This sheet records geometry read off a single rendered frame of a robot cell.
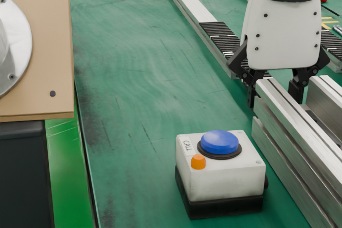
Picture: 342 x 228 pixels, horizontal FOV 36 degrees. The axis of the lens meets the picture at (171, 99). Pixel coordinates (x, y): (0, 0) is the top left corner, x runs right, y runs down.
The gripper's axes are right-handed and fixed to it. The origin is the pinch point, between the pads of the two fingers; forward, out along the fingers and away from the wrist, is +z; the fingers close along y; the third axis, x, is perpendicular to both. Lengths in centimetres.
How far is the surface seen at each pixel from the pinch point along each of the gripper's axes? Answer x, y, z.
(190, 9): -48.0, 1.9, 0.0
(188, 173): 20.2, 17.0, -2.1
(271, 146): 12.2, 5.0, 0.3
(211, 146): 18.7, 14.3, -4.1
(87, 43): -37.0, 25.1, 3.0
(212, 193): 21.3, 14.6, -0.2
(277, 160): 14.6, 5.0, 0.9
